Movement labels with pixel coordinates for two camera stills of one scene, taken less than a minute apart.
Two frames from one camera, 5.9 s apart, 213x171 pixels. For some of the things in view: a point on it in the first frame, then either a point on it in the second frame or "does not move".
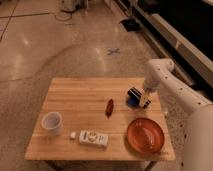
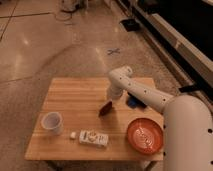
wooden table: (104, 119) does not move
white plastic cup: (52, 122) does not move
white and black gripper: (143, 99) → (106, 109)
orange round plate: (145, 135) does not move
